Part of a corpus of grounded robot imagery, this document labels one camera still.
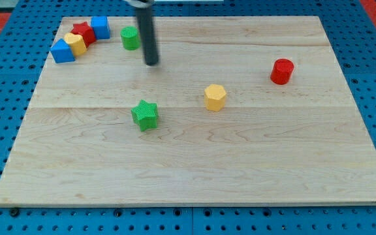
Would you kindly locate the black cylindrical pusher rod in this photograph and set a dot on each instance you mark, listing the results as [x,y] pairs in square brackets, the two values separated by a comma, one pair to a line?
[144,18]

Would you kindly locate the yellow hexagon block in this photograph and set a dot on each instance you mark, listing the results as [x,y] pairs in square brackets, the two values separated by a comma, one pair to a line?
[214,97]

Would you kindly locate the blue cube block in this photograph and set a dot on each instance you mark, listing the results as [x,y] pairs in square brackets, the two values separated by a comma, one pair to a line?
[100,27]

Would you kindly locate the green cylinder block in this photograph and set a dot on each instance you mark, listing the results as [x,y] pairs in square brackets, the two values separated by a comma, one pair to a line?
[130,38]

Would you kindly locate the red star block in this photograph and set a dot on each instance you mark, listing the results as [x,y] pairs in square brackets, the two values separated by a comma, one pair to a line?
[86,31]

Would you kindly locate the yellow heart block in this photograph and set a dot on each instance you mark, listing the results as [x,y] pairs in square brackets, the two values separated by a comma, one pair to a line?
[76,43]

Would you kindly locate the blue triangular block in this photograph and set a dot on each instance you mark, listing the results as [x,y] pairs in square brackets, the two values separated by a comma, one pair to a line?
[61,52]

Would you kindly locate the green star block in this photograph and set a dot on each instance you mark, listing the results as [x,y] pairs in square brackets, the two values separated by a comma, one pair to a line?
[145,115]

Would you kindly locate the wooden board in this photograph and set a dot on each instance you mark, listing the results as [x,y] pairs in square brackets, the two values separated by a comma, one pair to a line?
[299,144]

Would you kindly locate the red cylinder block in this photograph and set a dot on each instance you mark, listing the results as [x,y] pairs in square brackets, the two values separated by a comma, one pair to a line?
[282,71]

